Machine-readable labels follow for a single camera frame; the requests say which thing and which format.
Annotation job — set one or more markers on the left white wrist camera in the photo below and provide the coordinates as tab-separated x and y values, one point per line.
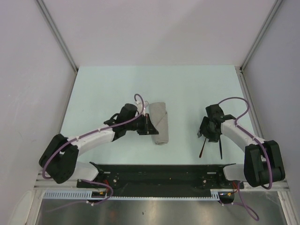
143	106

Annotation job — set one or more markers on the left aluminium corner post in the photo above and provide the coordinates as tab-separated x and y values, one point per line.
56	33

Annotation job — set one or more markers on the right aluminium corner post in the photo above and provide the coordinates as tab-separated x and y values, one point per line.
262	32

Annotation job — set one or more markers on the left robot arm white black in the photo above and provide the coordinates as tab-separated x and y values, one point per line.
59	160

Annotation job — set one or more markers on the aluminium corner post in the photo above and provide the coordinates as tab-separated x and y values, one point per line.
56	33
262	32

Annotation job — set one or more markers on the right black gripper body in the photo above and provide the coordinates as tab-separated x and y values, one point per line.
206	129

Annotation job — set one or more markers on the grey cloth napkin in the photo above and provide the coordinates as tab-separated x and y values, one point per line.
159	119

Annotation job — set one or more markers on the copper fork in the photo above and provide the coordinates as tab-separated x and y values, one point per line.
202	149

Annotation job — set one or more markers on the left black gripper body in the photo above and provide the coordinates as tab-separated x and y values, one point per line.
138	125

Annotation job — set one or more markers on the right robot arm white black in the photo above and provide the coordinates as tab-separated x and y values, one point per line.
263	164

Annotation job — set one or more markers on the black knife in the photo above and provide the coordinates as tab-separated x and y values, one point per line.
220	149

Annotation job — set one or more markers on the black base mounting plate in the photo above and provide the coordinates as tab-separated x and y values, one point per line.
163	181

